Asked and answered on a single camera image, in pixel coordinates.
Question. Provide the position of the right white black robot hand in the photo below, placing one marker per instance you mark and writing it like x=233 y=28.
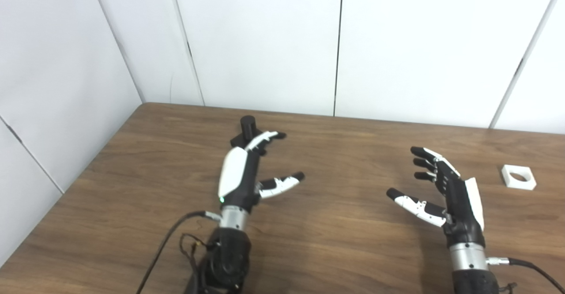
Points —
x=461 y=210

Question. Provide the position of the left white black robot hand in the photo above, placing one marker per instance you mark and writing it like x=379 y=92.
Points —
x=240 y=179

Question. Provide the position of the black peg with square base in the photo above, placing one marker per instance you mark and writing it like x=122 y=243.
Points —
x=247 y=126

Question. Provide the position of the white square piece with hole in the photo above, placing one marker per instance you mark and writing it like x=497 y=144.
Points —
x=521 y=186

